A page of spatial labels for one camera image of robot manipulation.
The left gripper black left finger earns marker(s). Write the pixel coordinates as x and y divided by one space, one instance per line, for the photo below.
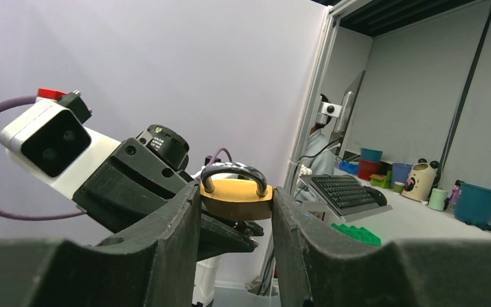
151 263

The panda ceramic mug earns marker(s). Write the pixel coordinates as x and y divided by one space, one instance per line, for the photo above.
420 180

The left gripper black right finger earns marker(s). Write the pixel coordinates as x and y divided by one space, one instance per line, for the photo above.
320 266

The brass padlock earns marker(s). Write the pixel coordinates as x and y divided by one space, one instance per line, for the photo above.
236 191

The blue plastic cup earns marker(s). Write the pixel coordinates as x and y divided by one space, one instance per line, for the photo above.
400 173

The computer monitor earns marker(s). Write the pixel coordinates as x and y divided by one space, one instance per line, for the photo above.
342 123

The red plastic cup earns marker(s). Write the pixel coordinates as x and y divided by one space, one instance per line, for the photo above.
367 168

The blue plastic bucket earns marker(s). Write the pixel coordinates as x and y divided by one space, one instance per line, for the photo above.
473 205

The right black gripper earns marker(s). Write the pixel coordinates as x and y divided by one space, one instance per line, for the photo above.
141 176

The green toy blocks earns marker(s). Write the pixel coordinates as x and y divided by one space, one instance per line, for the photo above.
361 234

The external webcam on frame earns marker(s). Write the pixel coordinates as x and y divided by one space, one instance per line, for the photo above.
326 111

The black computer keyboard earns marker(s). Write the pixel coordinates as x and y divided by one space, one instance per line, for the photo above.
346 195

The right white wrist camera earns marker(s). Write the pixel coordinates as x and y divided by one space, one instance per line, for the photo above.
49 141

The teal plastic cup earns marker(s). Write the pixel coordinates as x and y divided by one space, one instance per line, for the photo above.
371 155

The pale green cup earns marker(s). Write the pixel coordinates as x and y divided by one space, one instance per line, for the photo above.
437 199

